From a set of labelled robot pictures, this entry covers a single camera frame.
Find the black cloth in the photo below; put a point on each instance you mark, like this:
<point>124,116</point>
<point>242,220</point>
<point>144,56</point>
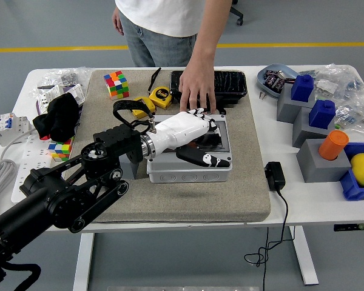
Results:
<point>57,118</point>

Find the large colourful puzzle cube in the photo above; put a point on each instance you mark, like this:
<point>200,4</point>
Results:
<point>118,86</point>

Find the blue square battery block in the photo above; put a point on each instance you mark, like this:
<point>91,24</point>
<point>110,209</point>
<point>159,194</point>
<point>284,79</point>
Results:
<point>321,115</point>
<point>301,89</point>

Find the grey-brown table mat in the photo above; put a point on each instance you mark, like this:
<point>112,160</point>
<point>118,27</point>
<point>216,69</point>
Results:
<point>185,203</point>

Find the person's left forearm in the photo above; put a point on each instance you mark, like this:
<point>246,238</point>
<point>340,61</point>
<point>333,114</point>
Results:
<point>209,36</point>

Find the white table leg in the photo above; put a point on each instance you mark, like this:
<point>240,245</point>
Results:
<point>304,257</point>
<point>83,260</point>

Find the black power adapter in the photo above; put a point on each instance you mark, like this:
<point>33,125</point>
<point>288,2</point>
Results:
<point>274,177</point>

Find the black plastic tray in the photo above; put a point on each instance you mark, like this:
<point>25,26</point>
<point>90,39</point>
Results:
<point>230,85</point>

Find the black table control panel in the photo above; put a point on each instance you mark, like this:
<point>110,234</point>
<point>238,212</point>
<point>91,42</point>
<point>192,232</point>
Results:
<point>352,227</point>

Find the orange cylinder battery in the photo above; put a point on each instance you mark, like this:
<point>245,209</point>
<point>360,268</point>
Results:
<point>332,147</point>

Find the clear bag of screws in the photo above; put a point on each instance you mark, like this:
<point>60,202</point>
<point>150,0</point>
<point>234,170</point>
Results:
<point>63,77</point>

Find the light blue dish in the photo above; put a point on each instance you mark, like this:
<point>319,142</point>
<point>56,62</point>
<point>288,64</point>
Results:
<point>262,82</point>

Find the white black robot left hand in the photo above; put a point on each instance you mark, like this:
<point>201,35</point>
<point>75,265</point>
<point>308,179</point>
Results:
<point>182,130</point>

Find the grey square holder block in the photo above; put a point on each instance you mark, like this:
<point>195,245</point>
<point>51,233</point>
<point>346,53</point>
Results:
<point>303,133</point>
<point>288,110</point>
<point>318,169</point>
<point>130,169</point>

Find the grey plastic junction box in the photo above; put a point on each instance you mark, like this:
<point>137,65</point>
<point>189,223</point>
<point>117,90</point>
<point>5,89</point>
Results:
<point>188,175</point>

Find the yellow tape measure 5m print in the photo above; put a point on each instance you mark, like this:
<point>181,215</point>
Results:
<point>160,95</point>

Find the white circuit breaker blue switches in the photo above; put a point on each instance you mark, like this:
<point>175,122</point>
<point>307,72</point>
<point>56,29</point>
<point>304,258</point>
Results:
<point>9,125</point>

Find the white power strip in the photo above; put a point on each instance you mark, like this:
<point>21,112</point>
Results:
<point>30,154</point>

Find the clear bag white label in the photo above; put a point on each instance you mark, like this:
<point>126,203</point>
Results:
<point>336,78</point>

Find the person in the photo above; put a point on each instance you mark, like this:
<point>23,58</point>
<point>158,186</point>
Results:
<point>157,21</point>

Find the small metal clip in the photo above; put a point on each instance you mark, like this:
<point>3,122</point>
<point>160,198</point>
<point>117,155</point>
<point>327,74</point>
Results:
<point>263,95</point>

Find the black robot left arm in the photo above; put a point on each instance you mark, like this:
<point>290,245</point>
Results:
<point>48,200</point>

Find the clear bag blue parts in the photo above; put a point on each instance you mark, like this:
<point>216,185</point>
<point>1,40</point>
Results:
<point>358,110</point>

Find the small colourful puzzle cube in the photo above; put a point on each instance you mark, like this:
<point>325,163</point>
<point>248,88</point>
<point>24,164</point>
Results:
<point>60,151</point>

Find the black office chair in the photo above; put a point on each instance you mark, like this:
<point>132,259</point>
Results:
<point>237,14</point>

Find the person's left hand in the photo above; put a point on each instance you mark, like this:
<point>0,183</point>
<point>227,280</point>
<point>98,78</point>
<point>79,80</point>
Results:
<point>197,85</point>

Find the white breaker package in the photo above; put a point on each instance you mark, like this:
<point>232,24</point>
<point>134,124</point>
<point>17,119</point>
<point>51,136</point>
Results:
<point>47,100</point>

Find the blue plastic bin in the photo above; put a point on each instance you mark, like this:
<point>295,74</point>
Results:
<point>355,189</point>

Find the yellow tape measure plain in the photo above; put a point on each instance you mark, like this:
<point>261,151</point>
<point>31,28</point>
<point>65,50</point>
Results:
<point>138,114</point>

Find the purple foil packet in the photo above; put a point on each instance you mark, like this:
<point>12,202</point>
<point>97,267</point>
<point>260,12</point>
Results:
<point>271,79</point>
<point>279,85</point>

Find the person's right hand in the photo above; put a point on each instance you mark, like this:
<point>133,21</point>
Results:
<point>117,22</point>

